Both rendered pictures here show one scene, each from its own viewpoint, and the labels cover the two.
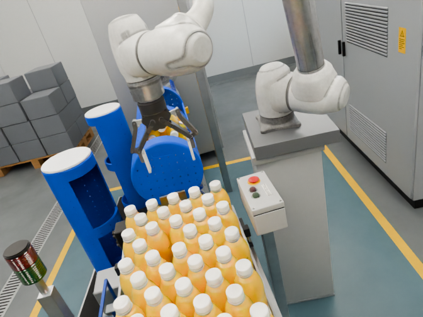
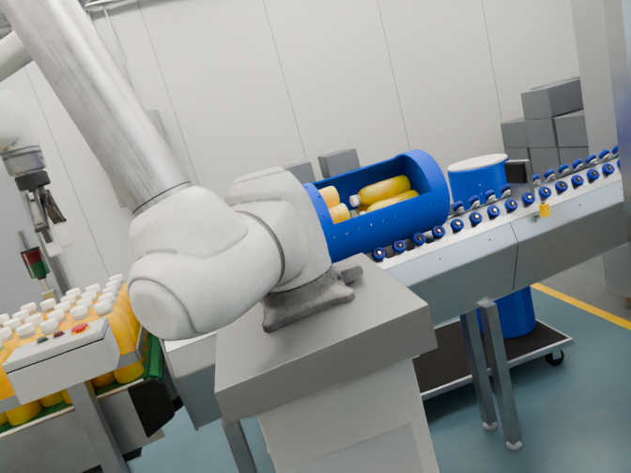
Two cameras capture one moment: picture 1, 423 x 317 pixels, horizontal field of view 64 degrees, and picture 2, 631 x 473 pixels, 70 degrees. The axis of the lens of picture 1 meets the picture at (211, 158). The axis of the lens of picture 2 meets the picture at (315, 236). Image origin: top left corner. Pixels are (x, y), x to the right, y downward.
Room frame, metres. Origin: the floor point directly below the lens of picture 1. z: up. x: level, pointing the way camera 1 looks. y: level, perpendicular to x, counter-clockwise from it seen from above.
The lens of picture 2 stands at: (1.30, -1.19, 1.39)
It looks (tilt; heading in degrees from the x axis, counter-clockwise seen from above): 13 degrees down; 78
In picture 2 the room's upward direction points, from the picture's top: 16 degrees counter-clockwise
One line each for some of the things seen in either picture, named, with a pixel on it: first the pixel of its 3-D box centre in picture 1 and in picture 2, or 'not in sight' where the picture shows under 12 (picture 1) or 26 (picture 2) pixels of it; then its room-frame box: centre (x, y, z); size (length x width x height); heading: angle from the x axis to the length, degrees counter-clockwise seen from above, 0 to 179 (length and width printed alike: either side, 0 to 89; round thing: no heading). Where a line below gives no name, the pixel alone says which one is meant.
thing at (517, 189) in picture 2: not in sight; (518, 181); (2.42, 0.24, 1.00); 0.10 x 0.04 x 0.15; 93
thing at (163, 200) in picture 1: (176, 205); not in sight; (1.09, 0.18, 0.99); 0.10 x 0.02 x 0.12; 93
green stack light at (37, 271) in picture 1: (30, 269); (38, 268); (0.69, 0.52, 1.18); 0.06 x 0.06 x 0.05
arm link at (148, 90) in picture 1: (146, 88); (25, 162); (0.90, 0.12, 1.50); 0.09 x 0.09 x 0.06
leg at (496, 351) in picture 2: not in sight; (500, 377); (2.14, 0.16, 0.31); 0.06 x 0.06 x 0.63; 3
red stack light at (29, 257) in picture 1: (21, 256); (33, 256); (0.69, 0.52, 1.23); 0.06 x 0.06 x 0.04
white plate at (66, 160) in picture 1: (66, 159); not in sight; (1.76, 0.79, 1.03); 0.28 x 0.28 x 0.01
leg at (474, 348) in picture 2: not in sight; (477, 362); (2.13, 0.30, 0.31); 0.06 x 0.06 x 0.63; 3
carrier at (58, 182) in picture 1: (97, 220); not in sight; (1.76, 0.79, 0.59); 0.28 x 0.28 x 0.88
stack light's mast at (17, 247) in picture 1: (31, 270); (38, 269); (0.69, 0.52, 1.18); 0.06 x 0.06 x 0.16
